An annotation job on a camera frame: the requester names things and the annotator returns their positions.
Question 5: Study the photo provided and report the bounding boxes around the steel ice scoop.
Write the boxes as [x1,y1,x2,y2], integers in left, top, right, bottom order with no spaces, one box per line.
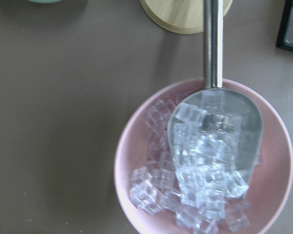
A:
[167,0,263,198]

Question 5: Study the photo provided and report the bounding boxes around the clear plastic ice cubes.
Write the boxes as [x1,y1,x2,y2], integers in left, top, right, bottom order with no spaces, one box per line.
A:
[129,90,262,234]

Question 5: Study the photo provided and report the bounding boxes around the wooden stand round base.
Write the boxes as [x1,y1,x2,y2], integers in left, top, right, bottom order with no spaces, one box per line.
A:
[139,0,234,35]

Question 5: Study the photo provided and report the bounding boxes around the pink bowl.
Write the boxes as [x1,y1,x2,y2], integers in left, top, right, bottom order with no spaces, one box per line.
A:
[114,80,293,234]

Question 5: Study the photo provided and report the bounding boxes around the mint green bowl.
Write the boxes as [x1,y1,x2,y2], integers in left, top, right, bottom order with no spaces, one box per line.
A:
[28,0,62,4]

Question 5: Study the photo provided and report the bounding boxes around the black glass holder tray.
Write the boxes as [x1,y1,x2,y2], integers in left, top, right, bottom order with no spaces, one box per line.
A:
[276,0,293,52]

